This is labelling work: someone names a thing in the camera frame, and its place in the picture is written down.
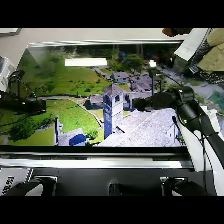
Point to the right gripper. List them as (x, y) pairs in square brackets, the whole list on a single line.
[(160, 100)]

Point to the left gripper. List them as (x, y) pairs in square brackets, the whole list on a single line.
[(33, 105)]

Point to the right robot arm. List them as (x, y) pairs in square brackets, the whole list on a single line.
[(196, 116)]

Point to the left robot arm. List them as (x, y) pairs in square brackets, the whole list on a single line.
[(13, 185)]

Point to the white garment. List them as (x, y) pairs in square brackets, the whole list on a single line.
[(191, 43)]

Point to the khaki garment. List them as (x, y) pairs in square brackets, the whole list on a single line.
[(213, 56)]

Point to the silver frame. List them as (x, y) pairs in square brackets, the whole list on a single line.
[(100, 163)]

